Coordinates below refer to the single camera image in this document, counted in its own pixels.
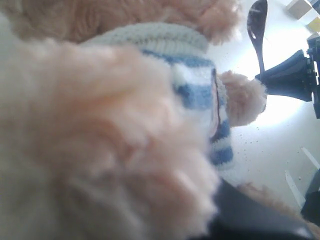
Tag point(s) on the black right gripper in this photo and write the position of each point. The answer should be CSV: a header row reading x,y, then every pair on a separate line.
x,y
296,65

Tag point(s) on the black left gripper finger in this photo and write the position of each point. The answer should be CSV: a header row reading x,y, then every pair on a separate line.
x,y
242,218

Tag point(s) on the dark red wooden spoon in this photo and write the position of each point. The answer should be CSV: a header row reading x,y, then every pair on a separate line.
x,y
255,25

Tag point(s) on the plush bear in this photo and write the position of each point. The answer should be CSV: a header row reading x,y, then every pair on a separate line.
x,y
114,124

